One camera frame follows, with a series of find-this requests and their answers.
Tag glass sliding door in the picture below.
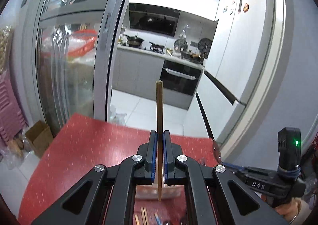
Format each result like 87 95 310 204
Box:
23 0 128 134

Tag black wok on stove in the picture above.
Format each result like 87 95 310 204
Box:
124 34 144 48

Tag bag of peanuts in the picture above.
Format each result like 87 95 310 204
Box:
0 26 14 75

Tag stack of pink stools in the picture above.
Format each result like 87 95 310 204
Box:
0 71 27 145

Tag right hand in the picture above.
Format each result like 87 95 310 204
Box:
274 198 301 223

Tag white refrigerator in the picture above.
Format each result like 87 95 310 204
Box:
183 0 274 143

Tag dark plastic spoon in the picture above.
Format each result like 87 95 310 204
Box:
212 139 222 163

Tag black range hood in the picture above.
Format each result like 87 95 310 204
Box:
128 3 180 37

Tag translucent cutlery holder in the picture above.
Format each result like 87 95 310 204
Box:
135 179 183 200

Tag cardboard box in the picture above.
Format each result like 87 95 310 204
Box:
25 120 54 158

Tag plain wooden chopstick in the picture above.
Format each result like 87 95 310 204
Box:
156 80 163 201

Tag black built-in oven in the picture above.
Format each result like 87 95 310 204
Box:
160 60 202 96

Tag black frying pan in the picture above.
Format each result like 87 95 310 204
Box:
149 42 165 54

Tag grey kitchen cabinets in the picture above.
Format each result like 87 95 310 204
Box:
112 46 203 110

